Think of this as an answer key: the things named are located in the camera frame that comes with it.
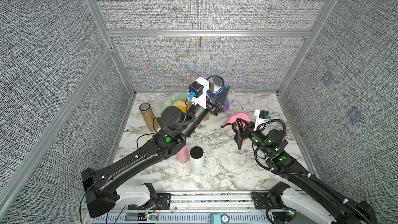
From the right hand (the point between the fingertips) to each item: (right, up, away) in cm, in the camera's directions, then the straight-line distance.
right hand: (237, 115), depth 70 cm
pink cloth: (+1, 0, -1) cm, 2 cm away
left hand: (-10, +12, -22) cm, 27 cm away
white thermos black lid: (-18, -16, -3) cm, 25 cm away
